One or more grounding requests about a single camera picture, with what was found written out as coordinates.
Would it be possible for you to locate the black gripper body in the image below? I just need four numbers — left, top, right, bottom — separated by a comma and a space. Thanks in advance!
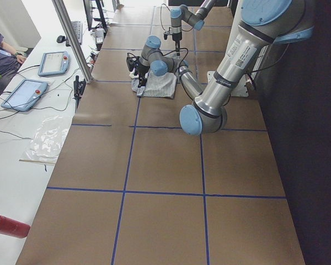
173, 35, 181, 44
137, 64, 149, 80

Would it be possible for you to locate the striped polo shirt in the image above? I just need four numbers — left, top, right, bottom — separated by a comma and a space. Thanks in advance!
129, 70, 177, 99

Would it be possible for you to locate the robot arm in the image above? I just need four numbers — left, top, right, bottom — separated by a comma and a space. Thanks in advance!
164, 0, 217, 58
126, 1, 316, 135

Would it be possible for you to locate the black computer monitor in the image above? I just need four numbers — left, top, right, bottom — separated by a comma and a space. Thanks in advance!
83, 0, 108, 33

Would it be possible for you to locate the black keyboard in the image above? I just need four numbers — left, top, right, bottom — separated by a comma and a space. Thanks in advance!
71, 21, 83, 44

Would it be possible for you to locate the black computer mouse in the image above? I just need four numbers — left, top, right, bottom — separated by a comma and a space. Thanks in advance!
56, 35, 66, 43

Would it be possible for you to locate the upper teach pendant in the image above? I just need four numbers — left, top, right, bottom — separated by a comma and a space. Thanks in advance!
38, 51, 70, 77

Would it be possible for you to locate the teach pendant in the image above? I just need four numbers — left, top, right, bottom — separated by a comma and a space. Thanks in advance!
1, 79, 48, 112
38, 51, 70, 77

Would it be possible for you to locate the clear plastic bag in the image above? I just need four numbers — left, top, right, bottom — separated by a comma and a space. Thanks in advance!
19, 115, 72, 165

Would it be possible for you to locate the lower teach pendant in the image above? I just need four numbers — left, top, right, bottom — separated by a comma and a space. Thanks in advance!
1, 79, 48, 112

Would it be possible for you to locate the seated person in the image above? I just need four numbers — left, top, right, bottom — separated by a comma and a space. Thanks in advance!
0, 33, 26, 95

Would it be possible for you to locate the red cylinder bottle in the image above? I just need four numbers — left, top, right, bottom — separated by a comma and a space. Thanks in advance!
0, 215, 30, 239

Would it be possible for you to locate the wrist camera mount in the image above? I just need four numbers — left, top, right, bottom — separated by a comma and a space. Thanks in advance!
126, 52, 140, 72
163, 31, 173, 40

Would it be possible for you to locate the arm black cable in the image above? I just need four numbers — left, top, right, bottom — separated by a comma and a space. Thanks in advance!
159, 3, 173, 33
126, 47, 189, 83

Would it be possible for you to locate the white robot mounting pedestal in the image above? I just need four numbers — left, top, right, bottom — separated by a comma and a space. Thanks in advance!
216, 1, 249, 97

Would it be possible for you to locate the aluminium frame post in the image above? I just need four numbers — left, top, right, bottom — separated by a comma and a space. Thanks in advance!
52, 0, 93, 83

